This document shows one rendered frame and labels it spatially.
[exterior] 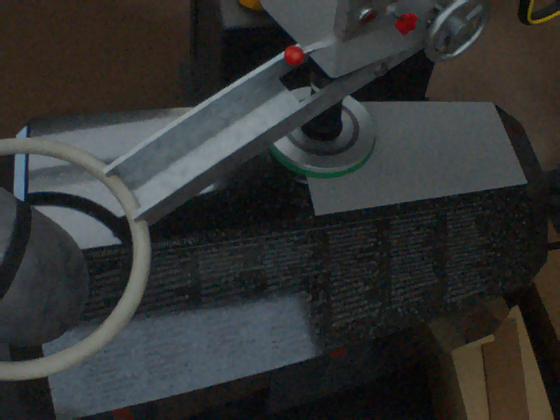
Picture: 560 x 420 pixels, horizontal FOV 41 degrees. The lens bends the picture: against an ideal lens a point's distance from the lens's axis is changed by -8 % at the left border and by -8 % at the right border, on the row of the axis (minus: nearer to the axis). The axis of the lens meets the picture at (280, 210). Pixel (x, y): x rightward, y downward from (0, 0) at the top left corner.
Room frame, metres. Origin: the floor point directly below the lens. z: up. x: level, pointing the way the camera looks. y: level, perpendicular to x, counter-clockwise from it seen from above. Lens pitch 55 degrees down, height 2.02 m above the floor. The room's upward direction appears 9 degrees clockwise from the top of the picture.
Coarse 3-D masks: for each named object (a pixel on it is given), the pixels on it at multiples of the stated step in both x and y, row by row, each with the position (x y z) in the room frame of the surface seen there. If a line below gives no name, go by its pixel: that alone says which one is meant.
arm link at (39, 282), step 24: (48, 240) 0.30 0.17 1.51; (72, 240) 0.33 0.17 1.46; (24, 264) 0.26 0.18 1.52; (48, 264) 0.28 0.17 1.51; (72, 264) 0.30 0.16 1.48; (24, 288) 0.25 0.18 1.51; (48, 288) 0.26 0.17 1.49; (72, 288) 0.28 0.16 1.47; (0, 312) 0.23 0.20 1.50; (24, 312) 0.24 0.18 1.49; (48, 312) 0.25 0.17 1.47; (72, 312) 0.27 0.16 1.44; (0, 336) 0.23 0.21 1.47; (24, 336) 0.23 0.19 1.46; (48, 336) 0.25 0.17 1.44
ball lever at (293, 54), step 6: (318, 42) 0.91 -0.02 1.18; (288, 48) 0.88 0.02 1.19; (294, 48) 0.88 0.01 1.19; (300, 48) 0.89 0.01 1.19; (306, 48) 0.89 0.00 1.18; (312, 48) 0.90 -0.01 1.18; (318, 48) 0.90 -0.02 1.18; (288, 54) 0.87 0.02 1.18; (294, 54) 0.87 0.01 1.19; (300, 54) 0.87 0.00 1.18; (306, 54) 0.89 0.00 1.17; (288, 60) 0.87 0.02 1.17; (294, 60) 0.87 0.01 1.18; (300, 60) 0.87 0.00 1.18
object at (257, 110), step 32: (288, 64) 1.03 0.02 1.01; (384, 64) 1.02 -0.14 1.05; (224, 96) 0.94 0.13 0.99; (256, 96) 0.97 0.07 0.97; (288, 96) 0.97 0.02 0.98; (320, 96) 0.94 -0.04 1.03; (192, 128) 0.90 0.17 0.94; (224, 128) 0.91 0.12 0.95; (256, 128) 0.91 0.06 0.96; (288, 128) 0.90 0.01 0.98; (128, 160) 0.82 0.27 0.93; (160, 160) 0.84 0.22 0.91; (192, 160) 0.84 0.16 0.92; (224, 160) 0.82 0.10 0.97; (160, 192) 0.78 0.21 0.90; (192, 192) 0.78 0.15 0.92
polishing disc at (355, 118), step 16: (304, 96) 1.10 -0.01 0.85; (352, 112) 1.08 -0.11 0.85; (352, 128) 1.04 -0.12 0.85; (368, 128) 1.04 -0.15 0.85; (272, 144) 0.97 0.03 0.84; (288, 144) 0.97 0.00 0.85; (304, 144) 0.98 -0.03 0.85; (320, 144) 0.98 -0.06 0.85; (336, 144) 0.99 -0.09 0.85; (352, 144) 1.00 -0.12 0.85; (368, 144) 1.00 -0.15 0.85; (288, 160) 0.94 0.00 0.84; (304, 160) 0.94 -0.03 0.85; (320, 160) 0.95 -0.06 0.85; (336, 160) 0.95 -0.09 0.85; (352, 160) 0.96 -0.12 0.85
